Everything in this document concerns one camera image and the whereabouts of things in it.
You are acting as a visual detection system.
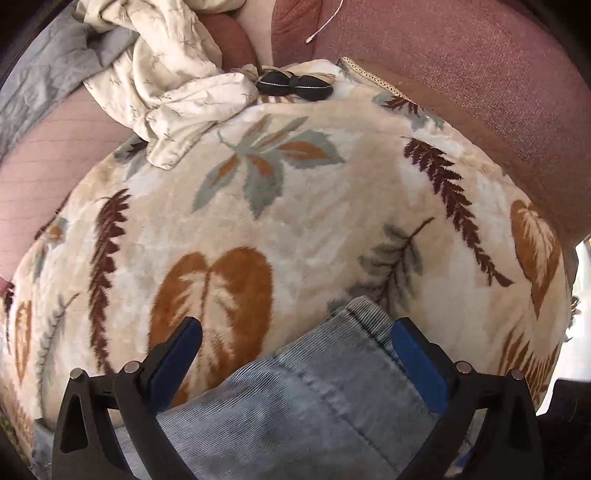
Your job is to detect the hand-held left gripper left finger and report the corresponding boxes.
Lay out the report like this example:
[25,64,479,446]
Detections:
[52,316,204,480]

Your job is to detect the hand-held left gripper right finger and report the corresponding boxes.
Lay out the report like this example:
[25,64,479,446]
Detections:
[390,316,546,480]

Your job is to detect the blue denim pants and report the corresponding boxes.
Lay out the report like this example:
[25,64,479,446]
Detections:
[34,295,490,480]

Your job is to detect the leaf print fleece blanket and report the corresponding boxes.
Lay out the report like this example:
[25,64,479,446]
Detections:
[0,58,578,480]

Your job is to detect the pink padded headboard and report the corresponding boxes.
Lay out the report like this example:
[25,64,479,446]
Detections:
[0,88,153,278]

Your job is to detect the crumpled white cloth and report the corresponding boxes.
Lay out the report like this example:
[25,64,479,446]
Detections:
[76,0,262,169]

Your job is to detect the red padded side cushion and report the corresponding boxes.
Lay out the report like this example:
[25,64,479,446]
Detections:
[270,0,591,245]

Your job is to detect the blue-grey quilted pillow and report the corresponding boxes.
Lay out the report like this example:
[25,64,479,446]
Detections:
[0,16,139,158]

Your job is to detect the thin white cable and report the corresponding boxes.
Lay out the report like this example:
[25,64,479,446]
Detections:
[305,0,345,44]

